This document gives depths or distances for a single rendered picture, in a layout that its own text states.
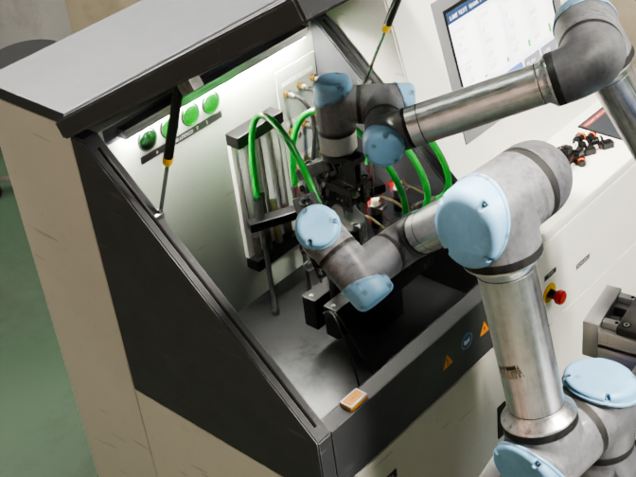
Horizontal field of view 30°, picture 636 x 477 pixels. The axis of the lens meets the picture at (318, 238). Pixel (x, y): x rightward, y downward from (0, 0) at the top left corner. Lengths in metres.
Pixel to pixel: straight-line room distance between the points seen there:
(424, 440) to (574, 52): 0.95
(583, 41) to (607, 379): 0.58
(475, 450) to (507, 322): 1.15
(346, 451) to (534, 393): 0.69
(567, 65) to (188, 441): 1.19
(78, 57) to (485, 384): 1.15
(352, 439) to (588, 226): 0.88
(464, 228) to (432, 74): 1.13
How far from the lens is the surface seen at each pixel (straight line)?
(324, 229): 1.95
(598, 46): 2.10
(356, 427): 2.36
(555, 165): 1.68
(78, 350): 2.85
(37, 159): 2.52
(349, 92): 2.25
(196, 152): 2.55
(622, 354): 2.48
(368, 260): 1.96
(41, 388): 4.08
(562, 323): 2.97
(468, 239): 1.63
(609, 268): 3.10
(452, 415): 2.67
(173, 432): 2.71
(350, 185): 2.33
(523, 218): 1.63
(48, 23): 5.75
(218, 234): 2.68
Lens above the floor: 2.54
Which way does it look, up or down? 34 degrees down
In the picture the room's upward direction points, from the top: 7 degrees counter-clockwise
